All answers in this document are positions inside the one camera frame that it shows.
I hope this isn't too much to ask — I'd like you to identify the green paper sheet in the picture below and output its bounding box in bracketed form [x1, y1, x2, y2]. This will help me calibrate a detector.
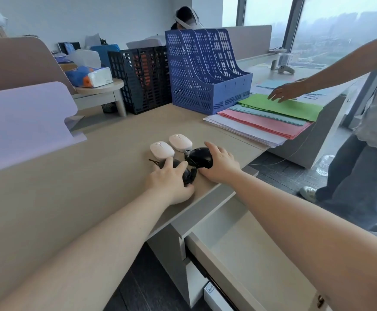
[238, 93, 324, 123]

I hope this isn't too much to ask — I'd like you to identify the black plastic file rack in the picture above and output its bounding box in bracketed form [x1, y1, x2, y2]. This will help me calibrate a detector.
[107, 46, 173, 115]

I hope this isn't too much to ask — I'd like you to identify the person's right hand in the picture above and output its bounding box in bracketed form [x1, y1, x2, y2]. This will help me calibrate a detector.
[198, 141, 243, 184]

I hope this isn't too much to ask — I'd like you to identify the clear water bottle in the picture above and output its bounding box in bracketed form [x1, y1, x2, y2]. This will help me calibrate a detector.
[316, 154, 337, 177]

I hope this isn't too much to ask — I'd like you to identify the black computer mouse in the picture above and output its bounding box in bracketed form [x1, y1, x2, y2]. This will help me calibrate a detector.
[149, 157, 198, 187]
[184, 147, 214, 170]

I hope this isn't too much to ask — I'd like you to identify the beige desk divider panel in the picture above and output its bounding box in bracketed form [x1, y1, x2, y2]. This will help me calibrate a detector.
[0, 36, 77, 94]

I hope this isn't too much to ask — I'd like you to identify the white computer mouse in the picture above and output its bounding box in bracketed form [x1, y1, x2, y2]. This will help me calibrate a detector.
[169, 134, 193, 152]
[150, 141, 175, 160]

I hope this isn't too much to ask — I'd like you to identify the white tissue packet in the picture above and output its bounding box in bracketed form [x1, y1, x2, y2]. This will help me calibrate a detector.
[65, 65, 114, 89]

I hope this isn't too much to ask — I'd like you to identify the person's left hand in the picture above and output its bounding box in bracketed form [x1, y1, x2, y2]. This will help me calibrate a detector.
[145, 158, 196, 206]

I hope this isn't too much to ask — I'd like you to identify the lilac desk divider panel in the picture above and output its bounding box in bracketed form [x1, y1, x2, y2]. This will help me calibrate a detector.
[0, 81, 87, 177]

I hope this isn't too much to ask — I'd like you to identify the grey desk partition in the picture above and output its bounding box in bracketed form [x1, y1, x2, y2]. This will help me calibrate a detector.
[222, 25, 273, 61]

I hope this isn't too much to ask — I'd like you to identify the open white desk drawer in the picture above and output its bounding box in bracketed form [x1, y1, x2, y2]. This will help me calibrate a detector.
[185, 197, 335, 311]

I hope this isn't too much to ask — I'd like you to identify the white translucent box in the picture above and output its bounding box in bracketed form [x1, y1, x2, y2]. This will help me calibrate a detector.
[74, 49, 102, 68]

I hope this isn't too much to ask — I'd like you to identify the blue plastic file rack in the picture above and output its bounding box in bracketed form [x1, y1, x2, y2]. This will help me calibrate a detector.
[165, 28, 253, 116]

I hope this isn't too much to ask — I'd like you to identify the teal paper sheet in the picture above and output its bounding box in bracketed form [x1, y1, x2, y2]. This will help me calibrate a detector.
[229, 103, 310, 127]

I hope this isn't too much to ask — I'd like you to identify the blue folder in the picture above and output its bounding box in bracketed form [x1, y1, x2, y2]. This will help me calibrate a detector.
[90, 44, 121, 67]

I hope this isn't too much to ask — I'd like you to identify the small wooden desk shelf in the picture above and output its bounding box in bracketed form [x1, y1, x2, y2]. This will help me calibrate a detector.
[71, 78, 128, 117]

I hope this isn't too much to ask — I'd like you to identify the pink paper stack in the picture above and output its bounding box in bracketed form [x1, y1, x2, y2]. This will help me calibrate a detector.
[217, 109, 314, 140]

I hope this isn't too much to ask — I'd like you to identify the white paper stack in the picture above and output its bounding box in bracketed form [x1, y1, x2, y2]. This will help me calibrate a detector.
[202, 114, 287, 149]

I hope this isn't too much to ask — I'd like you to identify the person's right forearm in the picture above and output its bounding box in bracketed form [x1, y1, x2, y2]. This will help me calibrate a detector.
[222, 171, 377, 311]

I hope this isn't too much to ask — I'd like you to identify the person's left forearm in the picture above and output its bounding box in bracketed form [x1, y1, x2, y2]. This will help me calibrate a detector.
[0, 191, 173, 311]

